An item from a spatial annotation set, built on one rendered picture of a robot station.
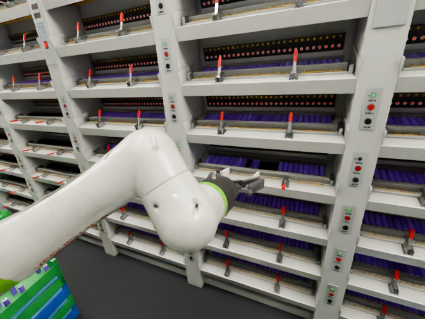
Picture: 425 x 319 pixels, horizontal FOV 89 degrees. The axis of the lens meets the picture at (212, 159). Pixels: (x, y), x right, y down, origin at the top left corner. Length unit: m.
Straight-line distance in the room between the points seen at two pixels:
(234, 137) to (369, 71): 0.46
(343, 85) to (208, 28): 0.48
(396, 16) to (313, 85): 0.24
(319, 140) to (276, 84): 0.24
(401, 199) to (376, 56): 0.48
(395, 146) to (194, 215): 0.68
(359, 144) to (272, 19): 0.48
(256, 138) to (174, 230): 0.57
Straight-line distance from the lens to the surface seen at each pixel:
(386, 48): 0.81
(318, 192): 0.91
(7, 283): 0.56
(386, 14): 0.81
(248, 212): 1.06
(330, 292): 1.21
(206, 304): 1.44
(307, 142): 0.83
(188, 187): 0.36
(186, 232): 0.35
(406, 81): 0.83
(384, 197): 0.96
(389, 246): 1.08
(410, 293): 1.24
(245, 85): 0.82
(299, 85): 0.79
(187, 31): 0.91
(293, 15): 0.81
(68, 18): 1.52
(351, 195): 0.91
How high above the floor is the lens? 1.19
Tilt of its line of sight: 22 degrees down
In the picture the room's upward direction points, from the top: 3 degrees counter-clockwise
